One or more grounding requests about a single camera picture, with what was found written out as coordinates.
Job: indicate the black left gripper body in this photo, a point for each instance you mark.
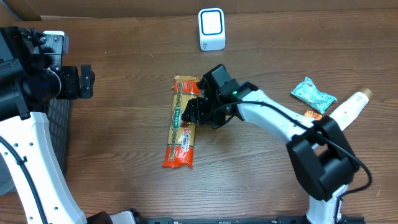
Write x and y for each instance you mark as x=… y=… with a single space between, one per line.
x=86 y=81

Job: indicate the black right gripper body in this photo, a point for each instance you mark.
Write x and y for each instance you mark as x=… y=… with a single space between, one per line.
x=218 y=116

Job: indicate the spaghetti pasta packet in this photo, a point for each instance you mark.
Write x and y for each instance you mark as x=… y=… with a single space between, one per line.
x=180 y=144

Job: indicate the small orange snack packet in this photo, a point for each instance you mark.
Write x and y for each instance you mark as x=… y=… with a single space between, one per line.
x=312 y=114

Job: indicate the teal snack packet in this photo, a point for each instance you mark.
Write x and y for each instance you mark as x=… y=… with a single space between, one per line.
x=309 y=93

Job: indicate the white tube gold cap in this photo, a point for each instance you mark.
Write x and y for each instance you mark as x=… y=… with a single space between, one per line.
x=348 y=111

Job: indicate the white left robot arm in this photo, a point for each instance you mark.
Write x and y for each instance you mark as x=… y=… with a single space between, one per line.
x=32 y=74

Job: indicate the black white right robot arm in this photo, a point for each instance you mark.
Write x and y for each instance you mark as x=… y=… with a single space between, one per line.
x=323 y=161

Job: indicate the white barcode scanner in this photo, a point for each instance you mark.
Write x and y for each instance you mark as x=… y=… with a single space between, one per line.
x=211 y=27

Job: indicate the dark grey plastic basket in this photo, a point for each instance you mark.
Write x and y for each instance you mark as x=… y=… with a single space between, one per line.
x=59 y=126

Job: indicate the black mounting rail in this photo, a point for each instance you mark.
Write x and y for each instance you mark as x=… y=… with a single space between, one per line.
x=248 y=221

